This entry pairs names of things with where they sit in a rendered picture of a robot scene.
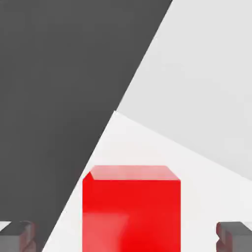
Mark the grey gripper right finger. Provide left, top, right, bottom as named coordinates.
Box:
left=216, top=221, right=252, bottom=252

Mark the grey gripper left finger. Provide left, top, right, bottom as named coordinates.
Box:
left=0, top=220, right=37, bottom=252

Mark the small red cube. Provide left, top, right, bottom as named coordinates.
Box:
left=82, top=165, right=182, bottom=252

